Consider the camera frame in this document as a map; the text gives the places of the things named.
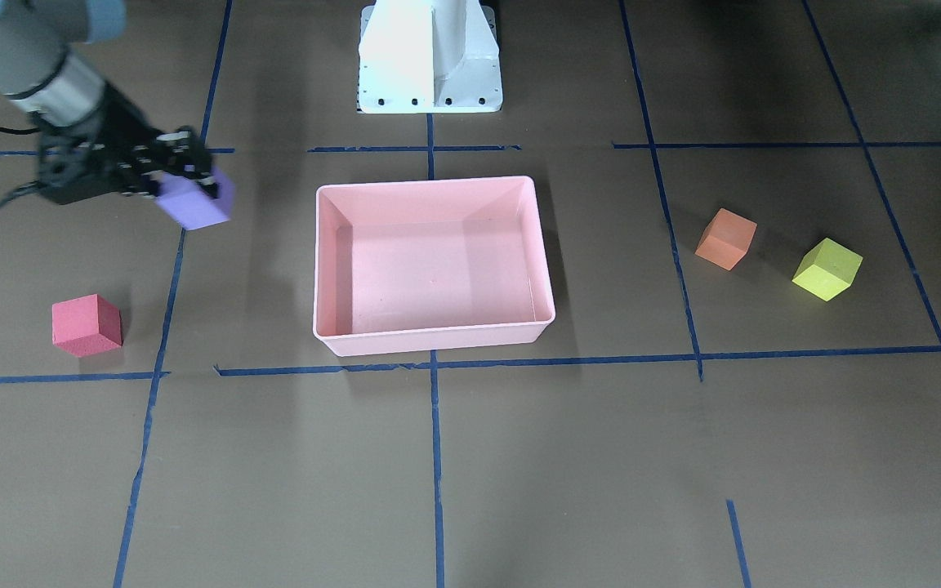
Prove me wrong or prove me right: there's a yellow foam block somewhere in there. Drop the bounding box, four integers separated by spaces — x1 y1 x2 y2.
792 238 863 302

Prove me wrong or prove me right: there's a pink plastic bin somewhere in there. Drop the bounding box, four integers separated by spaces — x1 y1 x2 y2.
311 176 556 357

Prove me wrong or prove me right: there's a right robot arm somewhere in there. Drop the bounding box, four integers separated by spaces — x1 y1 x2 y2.
0 1 220 205

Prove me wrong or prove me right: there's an orange foam block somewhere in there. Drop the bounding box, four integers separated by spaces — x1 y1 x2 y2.
694 208 757 271

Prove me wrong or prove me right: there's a red foam block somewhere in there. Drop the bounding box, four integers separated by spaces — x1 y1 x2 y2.
50 294 123 358

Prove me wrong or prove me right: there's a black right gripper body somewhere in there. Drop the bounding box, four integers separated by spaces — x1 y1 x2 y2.
33 82 194 206

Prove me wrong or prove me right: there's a purple foam block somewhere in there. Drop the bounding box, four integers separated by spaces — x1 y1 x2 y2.
154 167 235 230

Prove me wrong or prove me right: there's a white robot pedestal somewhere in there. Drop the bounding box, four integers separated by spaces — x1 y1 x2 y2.
356 1 504 114

